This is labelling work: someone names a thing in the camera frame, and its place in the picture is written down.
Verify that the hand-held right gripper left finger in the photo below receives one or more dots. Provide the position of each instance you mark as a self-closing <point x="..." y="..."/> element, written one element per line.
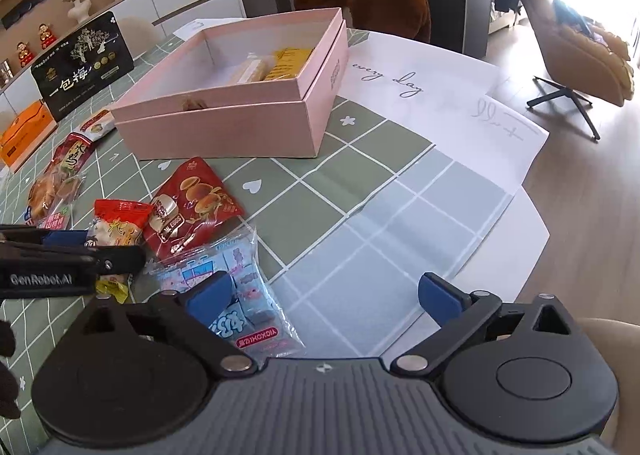
<point x="207" y="295"/>

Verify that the person's left hand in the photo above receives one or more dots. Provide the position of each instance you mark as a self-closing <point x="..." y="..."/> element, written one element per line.
<point x="7" y="390"/>

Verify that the green checked tablecloth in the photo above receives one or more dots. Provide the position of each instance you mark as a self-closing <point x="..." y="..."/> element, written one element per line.
<point x="360" y="170"/>

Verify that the red bun-print snack packet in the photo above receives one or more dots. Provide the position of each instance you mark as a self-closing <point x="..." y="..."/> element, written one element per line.
<point x="195" y="205"/>

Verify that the small white snack packet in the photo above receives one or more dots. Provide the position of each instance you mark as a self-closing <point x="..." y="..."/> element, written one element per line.
<point x="97" y="124"/>

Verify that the red and white snack packet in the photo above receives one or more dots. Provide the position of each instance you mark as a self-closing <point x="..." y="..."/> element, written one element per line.
<point x="120" y="227"/>

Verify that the red clear-window snack packet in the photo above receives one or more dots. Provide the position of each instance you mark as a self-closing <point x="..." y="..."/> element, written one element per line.
<point x="55" y="180"/>

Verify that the white script paper sheet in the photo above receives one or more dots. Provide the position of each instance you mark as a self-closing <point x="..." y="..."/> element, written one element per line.
<point x="425" y="65"/>
<point x="500" y="155"/>

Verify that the small yellow snack packet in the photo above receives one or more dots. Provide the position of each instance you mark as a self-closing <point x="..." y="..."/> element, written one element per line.
<point x="112" y="287"/>

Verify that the beige dining chair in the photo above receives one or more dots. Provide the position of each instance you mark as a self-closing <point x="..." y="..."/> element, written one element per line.
<point x="140" y="35"/>

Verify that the dark blue cushion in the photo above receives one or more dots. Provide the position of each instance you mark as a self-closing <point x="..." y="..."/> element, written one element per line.
<point x="575" y="17"/>

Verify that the red figurine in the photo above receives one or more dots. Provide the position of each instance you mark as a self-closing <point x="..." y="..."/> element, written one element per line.
<point x="48" y="36"/>
<point x="24" y="55"/>

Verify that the light blue snack packet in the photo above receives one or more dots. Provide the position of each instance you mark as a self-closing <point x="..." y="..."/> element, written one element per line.
<point x="255" y="295"/>

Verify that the beige snack packet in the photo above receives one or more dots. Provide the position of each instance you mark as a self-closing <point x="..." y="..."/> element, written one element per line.
<point x="250" y="71"/>

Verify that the tan lounge chair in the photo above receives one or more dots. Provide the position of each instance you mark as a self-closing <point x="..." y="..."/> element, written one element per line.
<point x="565" y="60"/>

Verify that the black box with Chinese text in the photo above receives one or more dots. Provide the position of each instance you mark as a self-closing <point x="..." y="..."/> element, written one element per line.
<point x="80" y="70"/>

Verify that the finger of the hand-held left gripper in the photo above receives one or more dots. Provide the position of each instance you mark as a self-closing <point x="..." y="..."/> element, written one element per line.
<point x="65" y="239"/>
<point x="125" y="259"/>

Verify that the orange box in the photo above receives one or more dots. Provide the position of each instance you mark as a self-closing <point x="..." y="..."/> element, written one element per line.
<point x="25" y="135"/>

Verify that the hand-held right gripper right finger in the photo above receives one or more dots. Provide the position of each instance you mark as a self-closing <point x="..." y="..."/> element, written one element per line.
<point x="440" y="297"/>

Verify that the white vase with flowers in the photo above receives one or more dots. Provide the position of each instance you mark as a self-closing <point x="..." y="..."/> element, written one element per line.
<point x="77" y="10"/>

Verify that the pink cardboard box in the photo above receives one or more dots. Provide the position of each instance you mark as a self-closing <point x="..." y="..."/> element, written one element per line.
<point x="225" y="130"/>

